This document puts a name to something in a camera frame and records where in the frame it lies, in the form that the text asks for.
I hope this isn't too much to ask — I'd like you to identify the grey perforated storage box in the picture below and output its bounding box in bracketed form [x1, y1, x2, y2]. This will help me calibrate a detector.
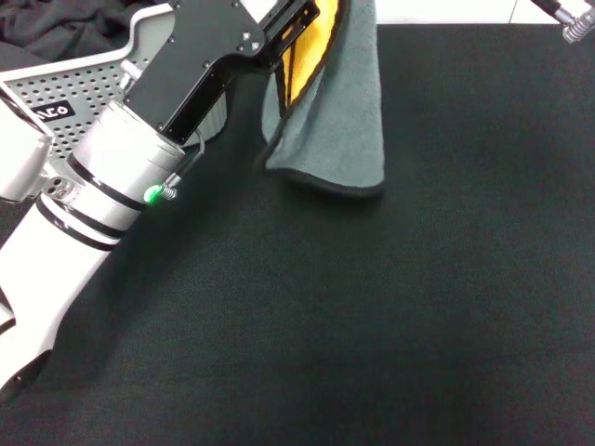
[0, 4, 229, 164]

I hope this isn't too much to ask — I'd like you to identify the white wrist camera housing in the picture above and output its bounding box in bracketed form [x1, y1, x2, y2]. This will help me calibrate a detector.
[0, 86, 56, 202]

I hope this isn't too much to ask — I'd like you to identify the black tablecloth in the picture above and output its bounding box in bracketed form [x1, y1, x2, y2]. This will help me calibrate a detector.
[0, 22, 595, 446]

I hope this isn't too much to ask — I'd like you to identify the silver connector stub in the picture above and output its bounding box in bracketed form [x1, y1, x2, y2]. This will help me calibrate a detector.
[119, 59, 141, 90]

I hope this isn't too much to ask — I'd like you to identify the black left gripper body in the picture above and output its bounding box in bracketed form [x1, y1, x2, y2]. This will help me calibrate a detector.
[123, 0, 267, 148]

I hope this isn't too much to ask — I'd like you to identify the dark crumpled cloth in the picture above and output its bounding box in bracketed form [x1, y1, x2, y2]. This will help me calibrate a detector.
[0, 0, 176, 64]

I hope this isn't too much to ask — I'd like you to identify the yellow and grey towel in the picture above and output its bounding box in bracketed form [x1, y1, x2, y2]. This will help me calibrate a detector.
[259, 0, 388, 199]

